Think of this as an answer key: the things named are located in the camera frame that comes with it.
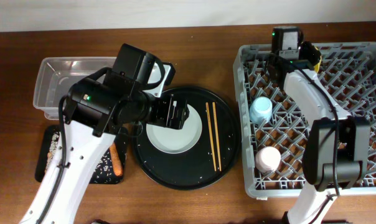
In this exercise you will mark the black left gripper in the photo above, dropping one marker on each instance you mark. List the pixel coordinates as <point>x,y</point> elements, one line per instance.
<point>165,117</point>

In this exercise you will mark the yellow bowl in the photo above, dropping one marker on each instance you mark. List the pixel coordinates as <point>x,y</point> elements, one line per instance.
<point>318,60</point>

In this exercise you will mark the blue plastic cup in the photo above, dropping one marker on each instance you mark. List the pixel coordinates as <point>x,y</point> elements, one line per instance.
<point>260,110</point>

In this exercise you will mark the orange carrot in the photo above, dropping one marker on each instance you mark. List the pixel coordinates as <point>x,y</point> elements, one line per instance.
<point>116,162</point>

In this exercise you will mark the wooden chopstick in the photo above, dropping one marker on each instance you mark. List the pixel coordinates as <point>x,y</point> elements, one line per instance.
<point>211,135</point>
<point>217,135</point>

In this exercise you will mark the grey plate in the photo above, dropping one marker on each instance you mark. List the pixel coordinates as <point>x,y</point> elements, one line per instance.
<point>175,141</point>

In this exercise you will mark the pink plastic cup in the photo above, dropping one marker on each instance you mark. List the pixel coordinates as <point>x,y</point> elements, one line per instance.
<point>267,159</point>

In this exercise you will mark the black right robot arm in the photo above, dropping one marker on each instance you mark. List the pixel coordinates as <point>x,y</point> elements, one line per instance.
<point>335,156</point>

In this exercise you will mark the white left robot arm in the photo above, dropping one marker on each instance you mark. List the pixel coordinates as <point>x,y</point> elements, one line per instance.
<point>73,164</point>

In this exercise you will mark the grey dishwasher rack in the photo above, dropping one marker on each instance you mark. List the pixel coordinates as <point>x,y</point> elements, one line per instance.
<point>347,72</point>

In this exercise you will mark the clear plastic bin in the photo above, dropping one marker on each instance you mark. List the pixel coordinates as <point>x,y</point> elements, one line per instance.
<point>57,74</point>

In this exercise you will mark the rice and food scraps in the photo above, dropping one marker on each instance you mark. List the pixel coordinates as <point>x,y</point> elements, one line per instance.
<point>52,148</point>

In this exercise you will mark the black rectangular tray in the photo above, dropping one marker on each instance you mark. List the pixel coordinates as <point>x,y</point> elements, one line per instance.
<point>103,173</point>

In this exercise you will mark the round black tray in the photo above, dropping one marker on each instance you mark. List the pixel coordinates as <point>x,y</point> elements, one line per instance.
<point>193,169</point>

